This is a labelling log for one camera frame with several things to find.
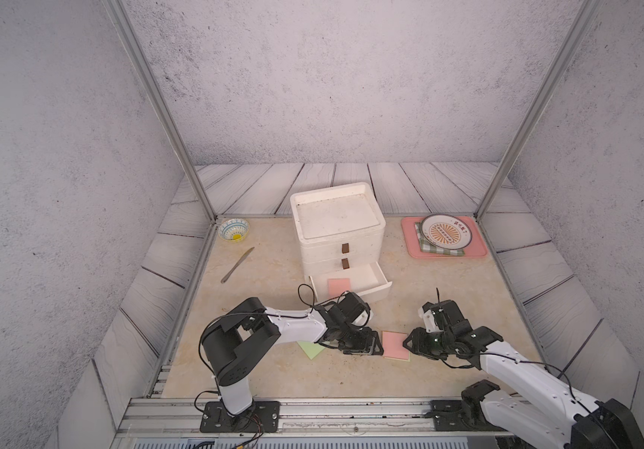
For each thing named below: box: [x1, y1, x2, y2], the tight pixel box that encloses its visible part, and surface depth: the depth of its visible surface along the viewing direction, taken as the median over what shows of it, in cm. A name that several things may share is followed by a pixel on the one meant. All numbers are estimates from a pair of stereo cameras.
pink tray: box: [400, 216, 488, 259], surface depth 113 cm
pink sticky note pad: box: [381, 331, 410, 361], surface depth 85 cm
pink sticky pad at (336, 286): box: [326, 277, 352, 299], surface depth 101 cm
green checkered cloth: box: [413, 221, 466, 257], surface depth 110 cm
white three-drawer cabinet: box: [291, 181, 386, 277], surface depth 91 cm
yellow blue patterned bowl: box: [218, 217, 250, 243], surface depth 117 cm
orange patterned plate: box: [420, 213, 473, 251], surface depth 117 cm
